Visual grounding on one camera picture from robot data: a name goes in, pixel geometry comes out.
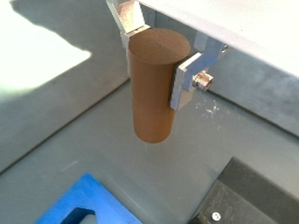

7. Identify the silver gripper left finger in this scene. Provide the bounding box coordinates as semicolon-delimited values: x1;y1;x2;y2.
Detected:
106;0;153;78

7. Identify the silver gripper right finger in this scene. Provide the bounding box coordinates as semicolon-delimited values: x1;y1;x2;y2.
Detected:
170;31;229;110

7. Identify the brown wooden cylinder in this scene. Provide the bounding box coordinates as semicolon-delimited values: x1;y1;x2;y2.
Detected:
129;28;191;144

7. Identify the black curved holder stand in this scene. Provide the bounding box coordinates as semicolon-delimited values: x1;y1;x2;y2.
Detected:
187;157;299;224

